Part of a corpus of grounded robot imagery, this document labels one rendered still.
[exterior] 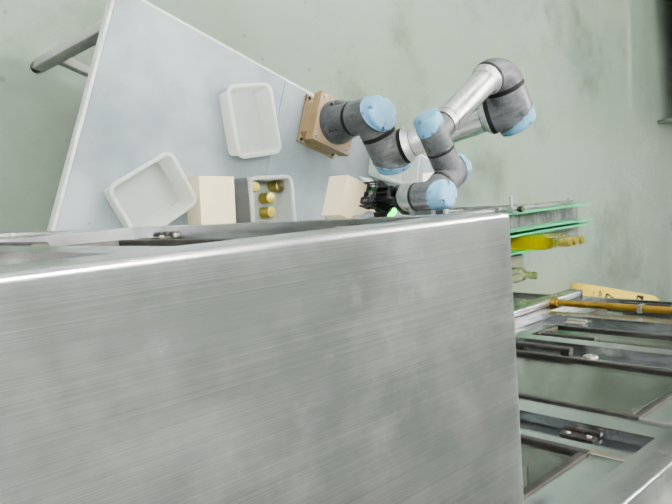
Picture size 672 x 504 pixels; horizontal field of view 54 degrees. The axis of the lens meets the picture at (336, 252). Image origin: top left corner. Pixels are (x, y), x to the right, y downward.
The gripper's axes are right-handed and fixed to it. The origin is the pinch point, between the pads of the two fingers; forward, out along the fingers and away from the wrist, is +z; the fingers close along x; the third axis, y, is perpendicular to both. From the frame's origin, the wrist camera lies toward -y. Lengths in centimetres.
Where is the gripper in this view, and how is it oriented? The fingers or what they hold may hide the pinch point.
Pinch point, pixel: (357, 203)
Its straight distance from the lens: 194.2
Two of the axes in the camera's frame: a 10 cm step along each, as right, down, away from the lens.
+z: -6.8, -0.1, 7.3
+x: -1.8, 9.7, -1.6
